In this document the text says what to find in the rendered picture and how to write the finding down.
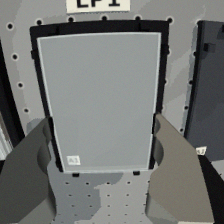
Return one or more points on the grey flat base plate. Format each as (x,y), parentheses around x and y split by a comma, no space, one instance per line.
(102,198)

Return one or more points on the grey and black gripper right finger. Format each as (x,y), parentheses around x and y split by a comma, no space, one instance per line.
(185,188)

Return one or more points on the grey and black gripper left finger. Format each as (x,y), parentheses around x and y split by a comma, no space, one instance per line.
(26,196)

